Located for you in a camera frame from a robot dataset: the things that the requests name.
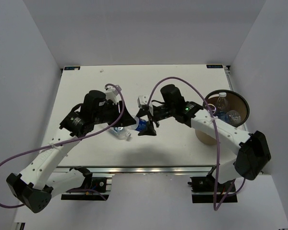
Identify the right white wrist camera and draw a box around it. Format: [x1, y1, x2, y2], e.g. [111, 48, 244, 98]
[137, 95, 153, 115]

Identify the clear bottle green white label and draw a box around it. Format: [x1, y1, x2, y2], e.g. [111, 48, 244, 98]
[109, 127, 131, 140]

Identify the right blue logo sticker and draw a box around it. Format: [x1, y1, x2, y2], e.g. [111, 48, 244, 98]
[206, 64, 224, 69]

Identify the blue logo sticker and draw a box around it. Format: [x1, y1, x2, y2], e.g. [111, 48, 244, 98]
[206, 64, 224, 69]
[63, 66, 80, 71]

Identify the brown cylindrical bin black rim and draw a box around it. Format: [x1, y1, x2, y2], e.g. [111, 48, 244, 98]
[194, 89, 251, 146]

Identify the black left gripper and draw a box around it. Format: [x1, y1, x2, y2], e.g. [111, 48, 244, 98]
[93, 100, 136, 127]

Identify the left blue logo sticker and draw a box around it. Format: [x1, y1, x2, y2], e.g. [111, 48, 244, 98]
[63, 66, 80, 71]

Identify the clear bottle white cap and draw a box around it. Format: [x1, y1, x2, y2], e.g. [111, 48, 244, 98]
[204, 103, 216, 114]

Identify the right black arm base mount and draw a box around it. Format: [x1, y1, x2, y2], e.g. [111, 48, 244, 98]
[188, 167, 238, 204]

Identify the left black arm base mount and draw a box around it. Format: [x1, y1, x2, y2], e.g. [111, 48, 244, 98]
[61, 166, 111, 201]

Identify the clear bottle dark blue label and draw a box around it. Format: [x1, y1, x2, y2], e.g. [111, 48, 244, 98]
[216, 110, 241, 126]

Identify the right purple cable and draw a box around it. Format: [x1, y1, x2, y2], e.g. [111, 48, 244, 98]
[147, 76, 246, 211]

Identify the clear bottle light blue label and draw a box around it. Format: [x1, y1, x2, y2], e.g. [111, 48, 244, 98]
[215, 92, 229, 113]

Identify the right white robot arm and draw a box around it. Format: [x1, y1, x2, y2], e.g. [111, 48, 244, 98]
[137, 84, 271, 191]

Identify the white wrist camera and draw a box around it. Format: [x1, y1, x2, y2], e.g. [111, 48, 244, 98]
[137, 95, 153, 115]
[105, 85, 121, 104]

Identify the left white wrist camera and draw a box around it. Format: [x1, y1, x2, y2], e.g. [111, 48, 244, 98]
[105, 85, 121, 104]

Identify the small bottle blue cap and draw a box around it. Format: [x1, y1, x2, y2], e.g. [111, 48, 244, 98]
[127, 116, 148, 132]

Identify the aluminium right side rail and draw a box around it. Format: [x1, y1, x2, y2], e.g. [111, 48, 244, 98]
[224, 66, 234, 91]

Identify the purple cable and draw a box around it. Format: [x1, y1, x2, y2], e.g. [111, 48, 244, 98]
[0, 83, 125, 208]
[147, 76, 246, 211]

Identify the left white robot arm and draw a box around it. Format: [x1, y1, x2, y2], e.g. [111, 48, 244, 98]
[6, 86, 135, 213]

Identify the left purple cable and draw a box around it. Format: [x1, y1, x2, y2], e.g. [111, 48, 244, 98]
[0, 83, 125, 208]

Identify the aluminium front table rail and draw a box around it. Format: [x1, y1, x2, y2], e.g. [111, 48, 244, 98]
[55, 165, 216, 176]

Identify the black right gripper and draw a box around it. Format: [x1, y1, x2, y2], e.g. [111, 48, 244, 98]
[134, 104, 174, 137]

